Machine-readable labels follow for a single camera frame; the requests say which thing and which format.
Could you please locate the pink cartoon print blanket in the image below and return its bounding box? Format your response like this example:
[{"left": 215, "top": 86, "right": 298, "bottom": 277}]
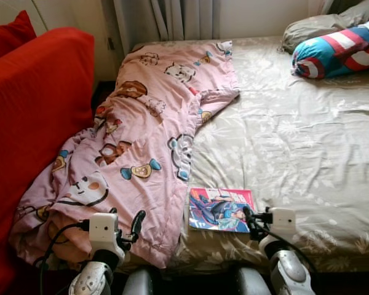
[{"left": 9, "top": 40, "right": 240, "bottom": 270}]

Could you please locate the grey beige pillow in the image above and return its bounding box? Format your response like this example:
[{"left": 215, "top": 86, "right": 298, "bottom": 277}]
[{"left": 281, "top": 0, "right": 369, "bottom": 55}]

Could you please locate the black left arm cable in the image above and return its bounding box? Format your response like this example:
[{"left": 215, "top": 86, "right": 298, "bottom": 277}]
[{"left": 39, "top": 220, "right": 90, "bottom": 295}]

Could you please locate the blue red striped bolster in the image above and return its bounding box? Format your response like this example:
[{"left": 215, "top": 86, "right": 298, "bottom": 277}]
[{"left": 292, "top": 15, "right": 369, "bottom": 80}]

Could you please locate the grey curtain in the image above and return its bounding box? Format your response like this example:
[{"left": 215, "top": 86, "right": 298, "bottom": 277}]
[{"left": 114, "top": 0, "right": 221, "bottom": 53}]

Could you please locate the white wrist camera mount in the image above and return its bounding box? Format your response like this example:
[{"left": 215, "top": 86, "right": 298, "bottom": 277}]
[
  {"left": 88, "top": 212, "right": 125, "bottom": 262},
  {"left": 269, "top": 208, "right": 296, "bottom": 240}
]

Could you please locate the red cushion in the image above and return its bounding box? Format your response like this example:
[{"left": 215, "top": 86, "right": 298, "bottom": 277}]
[{"left": 0, "top": 10, "right": 37, "bottom": 62}]

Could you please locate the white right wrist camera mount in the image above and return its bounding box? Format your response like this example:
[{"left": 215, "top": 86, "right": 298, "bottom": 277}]
[{"left": 269, "top": 208, "right": 296, "bottom": 240}]

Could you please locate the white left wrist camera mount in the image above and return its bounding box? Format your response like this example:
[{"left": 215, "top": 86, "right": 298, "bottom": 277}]
[{"left": 88, "top": 212, "right": 125, "bottom": 262}]

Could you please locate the colourful comic book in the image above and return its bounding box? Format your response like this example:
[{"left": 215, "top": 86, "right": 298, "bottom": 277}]
[{"left": 188, "top": 187, "right": 256, "bottom": 234}]

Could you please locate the beige floral bed sheet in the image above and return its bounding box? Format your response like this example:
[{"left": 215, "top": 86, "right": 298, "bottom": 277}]
[{"left": 132, "top": 36, "right": 369, "bottom": 275}]

